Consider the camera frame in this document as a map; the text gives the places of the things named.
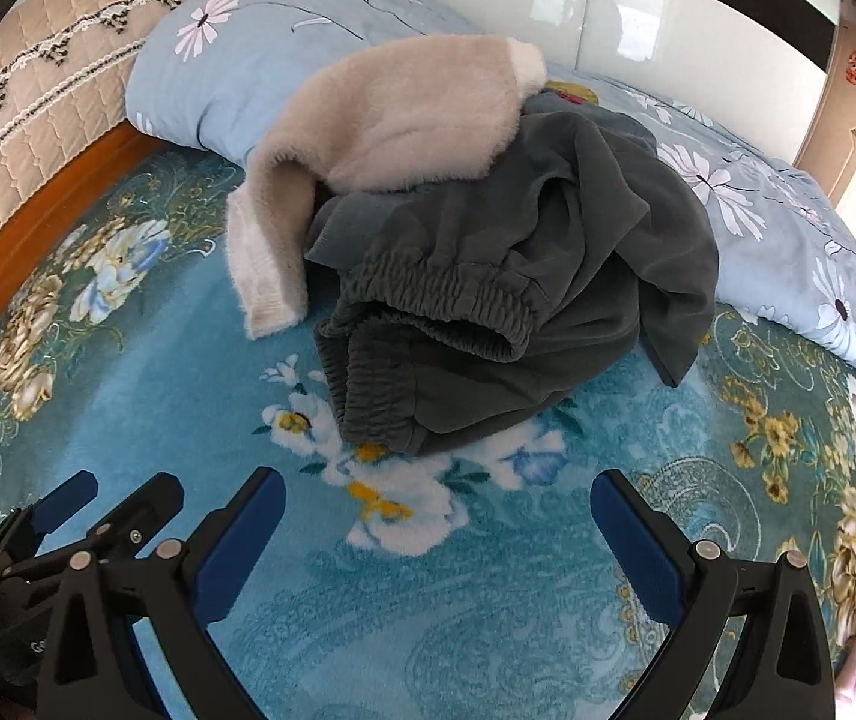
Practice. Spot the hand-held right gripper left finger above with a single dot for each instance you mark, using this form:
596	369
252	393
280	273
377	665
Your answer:
240	540

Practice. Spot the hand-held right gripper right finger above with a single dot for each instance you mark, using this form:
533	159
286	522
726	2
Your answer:
634	547

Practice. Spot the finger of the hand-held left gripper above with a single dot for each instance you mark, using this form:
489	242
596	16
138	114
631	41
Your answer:
68	499
144	501

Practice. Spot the dark grey pants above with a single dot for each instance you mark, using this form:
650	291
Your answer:
548	240

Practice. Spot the beige fuzzy sweater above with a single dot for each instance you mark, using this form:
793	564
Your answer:
398	112

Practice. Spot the teal floral blanket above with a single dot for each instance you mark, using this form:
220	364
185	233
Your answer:
173	390

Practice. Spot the beige quilted headboard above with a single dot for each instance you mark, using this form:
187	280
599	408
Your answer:
38	127

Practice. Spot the light blue floral quilt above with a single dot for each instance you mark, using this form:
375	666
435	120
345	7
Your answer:
248	52

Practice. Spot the cream door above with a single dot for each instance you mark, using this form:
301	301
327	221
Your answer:
848	112

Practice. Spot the white wardrobe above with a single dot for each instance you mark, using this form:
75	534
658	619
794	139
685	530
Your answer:
698	37

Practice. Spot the wooden bed frame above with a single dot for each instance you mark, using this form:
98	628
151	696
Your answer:
45	217

